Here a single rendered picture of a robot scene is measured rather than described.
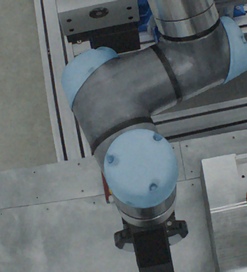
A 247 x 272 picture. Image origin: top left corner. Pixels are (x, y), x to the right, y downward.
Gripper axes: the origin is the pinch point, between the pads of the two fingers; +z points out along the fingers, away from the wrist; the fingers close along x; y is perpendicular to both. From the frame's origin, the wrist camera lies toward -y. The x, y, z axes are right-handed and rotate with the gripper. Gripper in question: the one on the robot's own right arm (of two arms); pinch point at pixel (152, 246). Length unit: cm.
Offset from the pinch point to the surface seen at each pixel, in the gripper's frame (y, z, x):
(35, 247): 6.1, 15.0, 20.2
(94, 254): 3.4, 15.0, 10.0
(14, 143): 57, 95, 35
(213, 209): 5.6, 6.0, -10.6
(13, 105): 70, 95, 34
